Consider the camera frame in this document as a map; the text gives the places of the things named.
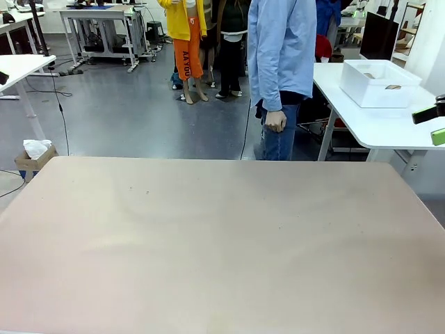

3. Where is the white plastic basket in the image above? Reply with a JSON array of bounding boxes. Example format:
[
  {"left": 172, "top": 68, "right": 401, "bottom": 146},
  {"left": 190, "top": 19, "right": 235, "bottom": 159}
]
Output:
[{"left": 339, "top": 59, "right": 423, "bottom": 109}]

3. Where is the person's right forearm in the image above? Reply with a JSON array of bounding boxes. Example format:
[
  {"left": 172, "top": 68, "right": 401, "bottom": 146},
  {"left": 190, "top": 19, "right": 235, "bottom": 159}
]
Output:
[{"left": 256, "top": 58, "right": 283, "bottom": 112}]

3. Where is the person's right hand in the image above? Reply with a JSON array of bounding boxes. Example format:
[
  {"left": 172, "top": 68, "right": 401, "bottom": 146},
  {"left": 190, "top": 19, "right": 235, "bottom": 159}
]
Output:
[{"left": 263, "top": 109, "right": 288, "bottom": 134}]

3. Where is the white table with round leg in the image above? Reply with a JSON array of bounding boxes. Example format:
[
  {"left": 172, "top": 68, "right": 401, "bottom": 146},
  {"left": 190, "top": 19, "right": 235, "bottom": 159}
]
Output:
[{"left": 0, "top": 54, "right": 57, "bottom": 140}]

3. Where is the large white table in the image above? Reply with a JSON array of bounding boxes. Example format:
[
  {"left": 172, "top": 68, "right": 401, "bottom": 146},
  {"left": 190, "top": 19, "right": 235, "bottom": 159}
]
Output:
[{"left": 312, "top": 62, "right": 445, "bottom": 161}]

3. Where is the thin black pole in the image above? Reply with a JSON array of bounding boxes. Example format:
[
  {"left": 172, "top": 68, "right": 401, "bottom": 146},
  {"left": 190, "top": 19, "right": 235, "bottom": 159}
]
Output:
[{"left": 29, "top": 0, "right": 50, "bottom": 56}]

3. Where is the white desk with dark items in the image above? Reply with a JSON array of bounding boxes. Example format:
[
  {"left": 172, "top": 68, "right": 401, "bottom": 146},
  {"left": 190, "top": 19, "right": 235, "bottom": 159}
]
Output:
[{"left": 0, "top": 8, "right": 46, "bottom": 55}]

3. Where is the wooden shelf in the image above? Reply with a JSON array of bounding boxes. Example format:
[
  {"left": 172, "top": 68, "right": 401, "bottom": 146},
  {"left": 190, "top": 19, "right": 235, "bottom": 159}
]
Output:
[{"left": 391, "top": 1, "right": 427, "bottom": 67}]

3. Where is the cardboard box with white tissue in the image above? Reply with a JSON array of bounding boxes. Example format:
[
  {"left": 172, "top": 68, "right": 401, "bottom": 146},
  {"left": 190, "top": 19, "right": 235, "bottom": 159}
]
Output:
[{"left": 14, "top": 138, "right": 58, "bottom": 182}]

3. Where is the black flat monitor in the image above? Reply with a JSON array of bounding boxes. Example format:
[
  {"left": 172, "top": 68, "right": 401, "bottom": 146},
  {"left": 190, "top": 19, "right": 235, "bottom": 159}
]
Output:
[{"left": 359, "top": 11, "right": 400, "bottom": 65}]

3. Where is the red chair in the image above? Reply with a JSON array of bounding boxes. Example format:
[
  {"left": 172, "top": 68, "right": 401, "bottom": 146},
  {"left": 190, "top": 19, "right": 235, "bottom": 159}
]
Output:
[{"left": 315, "top": 34, "right": 334, "bottom": 61}]

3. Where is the person in dark blue jacket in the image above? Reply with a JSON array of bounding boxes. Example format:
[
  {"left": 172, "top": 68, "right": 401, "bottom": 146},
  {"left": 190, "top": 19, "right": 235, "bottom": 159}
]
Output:
[{"left": 316, "top": 0, "right": 343, "bottom": 39}]

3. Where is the person in blue shirt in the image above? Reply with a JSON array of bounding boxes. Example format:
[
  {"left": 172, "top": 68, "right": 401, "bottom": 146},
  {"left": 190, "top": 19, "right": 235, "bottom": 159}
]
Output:
[{"left": 247, "top": 0, "right": 319, "bottom": 161}]

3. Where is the mannequin in yellow and orange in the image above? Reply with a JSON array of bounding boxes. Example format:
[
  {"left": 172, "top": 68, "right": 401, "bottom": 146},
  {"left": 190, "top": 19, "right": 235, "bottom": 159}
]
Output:
[{"left": 158, "top": 0, "right": 209, "bottom": 105}]

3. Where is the mannequin in black clothes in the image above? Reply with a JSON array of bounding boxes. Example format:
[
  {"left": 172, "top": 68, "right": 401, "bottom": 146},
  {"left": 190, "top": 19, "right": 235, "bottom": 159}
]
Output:
[{"left": 208, "top": 0, "right": 250, "bottom": 99}]

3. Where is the thin black cable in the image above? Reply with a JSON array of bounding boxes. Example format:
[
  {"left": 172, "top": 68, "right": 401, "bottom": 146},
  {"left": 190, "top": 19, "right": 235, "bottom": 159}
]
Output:
[
  {"left": 51, "top": 67, "right": 70, "bottom": 156},
  {"left": 239, "top": 99, "right": 252, "bottom": 161}
]

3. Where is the white frame workbench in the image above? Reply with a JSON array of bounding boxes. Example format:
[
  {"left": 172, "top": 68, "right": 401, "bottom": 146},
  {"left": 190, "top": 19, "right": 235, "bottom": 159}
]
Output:
[{"left": 58, "top": 5, "right": 157, "bottom": 72}]

